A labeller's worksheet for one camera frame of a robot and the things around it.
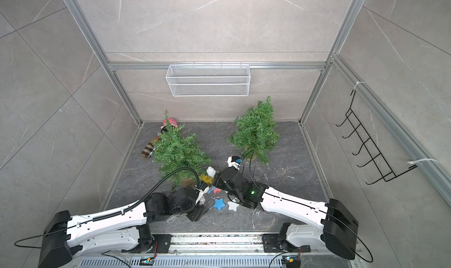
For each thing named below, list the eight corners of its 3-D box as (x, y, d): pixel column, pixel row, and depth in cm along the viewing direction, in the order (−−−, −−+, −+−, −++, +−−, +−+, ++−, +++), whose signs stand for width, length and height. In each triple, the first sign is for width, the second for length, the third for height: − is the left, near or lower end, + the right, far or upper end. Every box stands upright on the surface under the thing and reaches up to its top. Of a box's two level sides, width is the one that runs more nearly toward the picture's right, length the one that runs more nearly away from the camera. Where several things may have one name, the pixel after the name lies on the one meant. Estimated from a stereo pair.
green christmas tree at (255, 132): (232, 161, 102) (234, 114, 73) (248, 141, 112) (255, 92, 82) (257, 176, 96) (270, 131, 66) (272, 154, 106) (289, 105, 76)
